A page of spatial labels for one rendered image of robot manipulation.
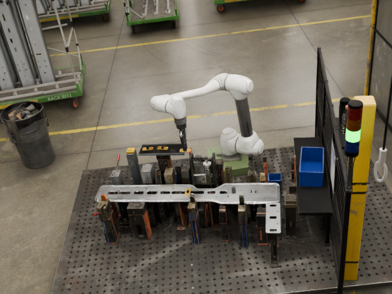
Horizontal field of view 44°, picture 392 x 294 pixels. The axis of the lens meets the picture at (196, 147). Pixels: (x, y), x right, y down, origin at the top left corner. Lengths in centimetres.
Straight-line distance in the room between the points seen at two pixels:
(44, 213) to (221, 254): 247
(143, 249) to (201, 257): 45
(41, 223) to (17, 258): 48
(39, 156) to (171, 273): 304
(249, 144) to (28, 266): 236
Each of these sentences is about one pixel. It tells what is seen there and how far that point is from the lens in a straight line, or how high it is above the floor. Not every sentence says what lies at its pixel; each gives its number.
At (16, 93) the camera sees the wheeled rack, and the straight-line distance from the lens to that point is 739.
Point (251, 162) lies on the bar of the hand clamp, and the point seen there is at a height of 115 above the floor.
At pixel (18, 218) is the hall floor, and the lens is 546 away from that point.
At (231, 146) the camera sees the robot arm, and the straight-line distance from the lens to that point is 408.
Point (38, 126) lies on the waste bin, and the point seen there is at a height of 56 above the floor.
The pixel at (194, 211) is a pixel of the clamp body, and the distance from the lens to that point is 337.
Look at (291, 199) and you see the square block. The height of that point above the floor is 106.
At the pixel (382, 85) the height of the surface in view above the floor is 54.
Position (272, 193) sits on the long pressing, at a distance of 348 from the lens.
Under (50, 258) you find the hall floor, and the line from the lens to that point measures 485.
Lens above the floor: 325
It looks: 34 degrees down
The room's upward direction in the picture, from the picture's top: 8 degrees counter-clockwise
